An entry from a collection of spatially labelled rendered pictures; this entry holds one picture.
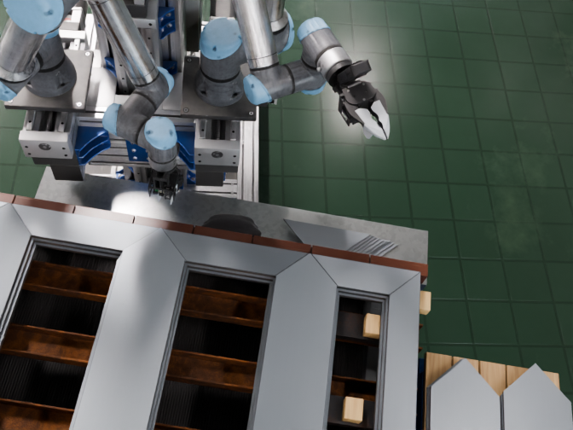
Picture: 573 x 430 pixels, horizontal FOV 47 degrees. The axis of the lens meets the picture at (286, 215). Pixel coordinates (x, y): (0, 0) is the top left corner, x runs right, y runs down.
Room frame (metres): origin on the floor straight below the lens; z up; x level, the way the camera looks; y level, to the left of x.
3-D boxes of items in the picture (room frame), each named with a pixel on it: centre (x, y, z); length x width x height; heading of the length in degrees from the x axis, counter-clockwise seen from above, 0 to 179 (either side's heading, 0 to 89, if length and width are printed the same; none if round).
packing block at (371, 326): (0.72, -0.32, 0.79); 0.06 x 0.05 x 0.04; 4
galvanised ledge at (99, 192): (1.00, 0.16, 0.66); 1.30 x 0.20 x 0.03; 94
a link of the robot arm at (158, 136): (0.91, 0.35, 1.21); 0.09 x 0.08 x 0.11; 76
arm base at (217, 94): (1.26, 0.28, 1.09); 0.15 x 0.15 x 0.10
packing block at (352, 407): (0.47, -0.30, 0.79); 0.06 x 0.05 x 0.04; 4
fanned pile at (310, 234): (0.99, -0.19, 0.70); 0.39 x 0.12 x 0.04; 94
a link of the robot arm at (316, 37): (1.14, 0.01, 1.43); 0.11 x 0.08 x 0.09; 38
